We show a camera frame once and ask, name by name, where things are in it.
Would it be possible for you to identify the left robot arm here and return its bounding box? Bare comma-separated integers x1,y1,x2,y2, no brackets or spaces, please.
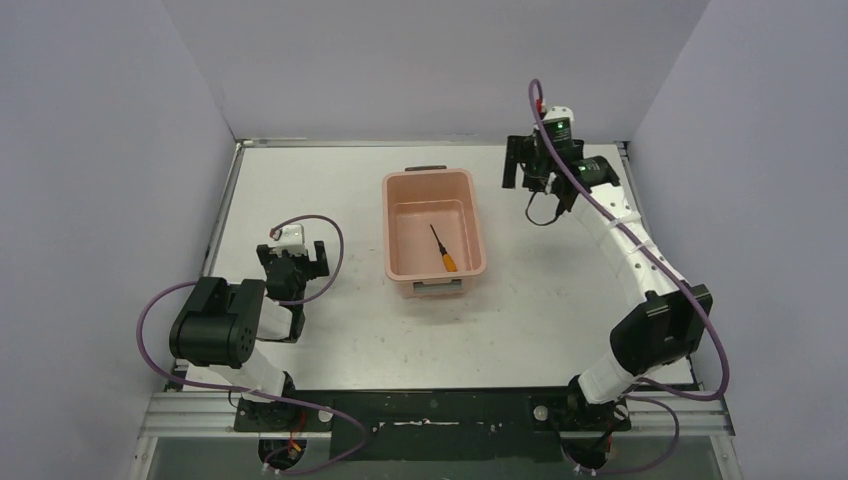
169,241,329,432

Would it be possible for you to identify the pink plastic bin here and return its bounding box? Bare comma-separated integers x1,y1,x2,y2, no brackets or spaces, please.
382,165,487,298

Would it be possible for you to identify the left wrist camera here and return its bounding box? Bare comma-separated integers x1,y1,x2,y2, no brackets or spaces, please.
269,223,308,258

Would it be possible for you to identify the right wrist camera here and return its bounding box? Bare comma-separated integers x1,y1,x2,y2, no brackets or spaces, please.
542,106,575,150

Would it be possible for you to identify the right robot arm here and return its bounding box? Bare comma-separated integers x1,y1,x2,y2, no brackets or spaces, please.
304,137,711,429

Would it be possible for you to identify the orange handled screwdriver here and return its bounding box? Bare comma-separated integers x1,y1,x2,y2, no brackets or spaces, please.
430,224,458,272

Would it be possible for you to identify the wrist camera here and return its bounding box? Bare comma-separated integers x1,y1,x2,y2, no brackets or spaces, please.
269,223,308,258
542,106,575,150

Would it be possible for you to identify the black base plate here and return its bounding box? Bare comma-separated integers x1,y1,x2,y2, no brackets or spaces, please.
234,386,631,464

